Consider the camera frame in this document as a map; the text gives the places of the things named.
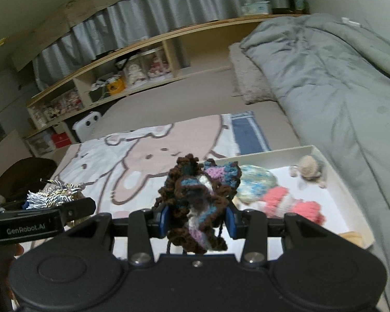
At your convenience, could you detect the grey curtain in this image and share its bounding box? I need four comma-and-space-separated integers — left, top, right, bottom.
32, 0, 291, 90

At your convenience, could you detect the white plastic device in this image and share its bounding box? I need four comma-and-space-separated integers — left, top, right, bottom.
72, 112, 102, 144

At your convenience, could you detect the beige crochet doll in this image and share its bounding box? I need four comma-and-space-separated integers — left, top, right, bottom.
289, 155, 329, 189

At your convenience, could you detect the dark brown chair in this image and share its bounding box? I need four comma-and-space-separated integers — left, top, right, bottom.
0, 157, 57, 202

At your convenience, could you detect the beige fluffy pillow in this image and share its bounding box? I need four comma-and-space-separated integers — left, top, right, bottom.
228, 42, 275, 105

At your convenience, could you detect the blue green crochet round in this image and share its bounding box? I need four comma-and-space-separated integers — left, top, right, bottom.
236, 165, 278, 205

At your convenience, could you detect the tissue box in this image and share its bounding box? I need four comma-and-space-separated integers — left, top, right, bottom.
241, 1, 274, 16

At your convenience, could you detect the printed cartoon blanket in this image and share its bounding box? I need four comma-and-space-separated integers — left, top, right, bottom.
57, 110, 272, 222

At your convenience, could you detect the clear storage box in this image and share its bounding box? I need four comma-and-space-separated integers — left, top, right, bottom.
29, 135, 53, 157

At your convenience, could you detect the wooden shelf unit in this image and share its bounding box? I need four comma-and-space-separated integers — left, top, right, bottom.
24, 13, 309, 158

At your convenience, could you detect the silver white tassel item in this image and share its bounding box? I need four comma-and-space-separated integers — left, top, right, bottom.
26, 182, 85, 210

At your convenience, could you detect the pink dressed doll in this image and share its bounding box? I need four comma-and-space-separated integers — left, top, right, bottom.
148, 55, 170, 78

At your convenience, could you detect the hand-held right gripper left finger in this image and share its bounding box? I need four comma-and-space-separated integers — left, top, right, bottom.
68, 205, 171, 265

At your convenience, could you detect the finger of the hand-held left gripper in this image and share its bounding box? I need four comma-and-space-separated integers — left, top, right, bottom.
60, 198, 96, 225

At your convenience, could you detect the grey duvet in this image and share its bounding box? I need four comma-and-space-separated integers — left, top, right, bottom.
240, 13, 390, 312

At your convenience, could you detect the brown multicolour crochet item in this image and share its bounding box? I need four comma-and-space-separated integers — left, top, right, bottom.
153, 156, 243, 256

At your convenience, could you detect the tan crochet item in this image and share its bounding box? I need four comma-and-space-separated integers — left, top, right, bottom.
340, 231, 366, 248

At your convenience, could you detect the row of small figurines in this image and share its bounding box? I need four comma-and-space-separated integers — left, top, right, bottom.
27, 91, 84, 129

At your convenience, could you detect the white cable bundle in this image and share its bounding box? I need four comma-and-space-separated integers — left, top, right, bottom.
91, 76, 113, 92

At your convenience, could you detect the cream dressed doll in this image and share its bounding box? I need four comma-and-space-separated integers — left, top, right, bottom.
123, 62, 147, 85

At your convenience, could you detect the red box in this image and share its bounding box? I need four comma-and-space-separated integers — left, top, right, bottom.
51, 132, 73, 150

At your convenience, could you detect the pink crochet doll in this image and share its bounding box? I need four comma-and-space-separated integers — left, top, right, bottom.
253, 187, 324, 226

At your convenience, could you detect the yellow box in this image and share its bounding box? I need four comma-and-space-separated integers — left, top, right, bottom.
106, 78, 126, 96

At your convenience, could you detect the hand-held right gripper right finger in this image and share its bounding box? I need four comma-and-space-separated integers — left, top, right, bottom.
226, 205, 329, 265

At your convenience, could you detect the white shallow box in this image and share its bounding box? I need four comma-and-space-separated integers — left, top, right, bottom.
112, 145, 376, 257

